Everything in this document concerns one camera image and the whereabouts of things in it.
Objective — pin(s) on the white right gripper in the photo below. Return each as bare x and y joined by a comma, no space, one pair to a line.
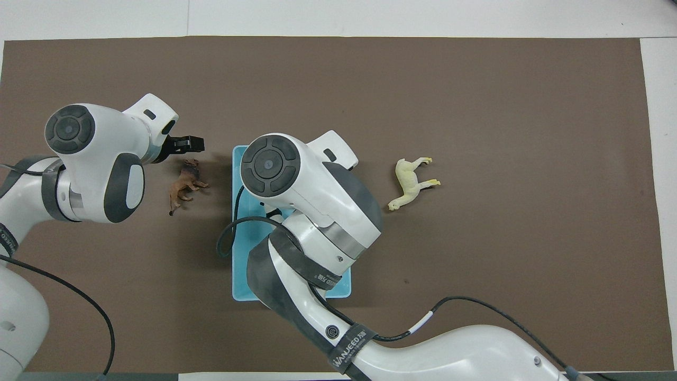
333,148

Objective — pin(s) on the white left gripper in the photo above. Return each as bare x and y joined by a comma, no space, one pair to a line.
156,114

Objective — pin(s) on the brown lion toy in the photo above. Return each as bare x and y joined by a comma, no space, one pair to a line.
185,182

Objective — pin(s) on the cream llama toy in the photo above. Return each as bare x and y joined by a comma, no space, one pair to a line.
407,180

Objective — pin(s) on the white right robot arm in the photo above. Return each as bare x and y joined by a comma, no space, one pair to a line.
317,201

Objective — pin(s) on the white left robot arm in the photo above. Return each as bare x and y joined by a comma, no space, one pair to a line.
90,159

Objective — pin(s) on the light blue storage box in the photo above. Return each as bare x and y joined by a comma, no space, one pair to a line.
240,275

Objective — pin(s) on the brown table mat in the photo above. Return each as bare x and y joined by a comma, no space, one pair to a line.
502,106

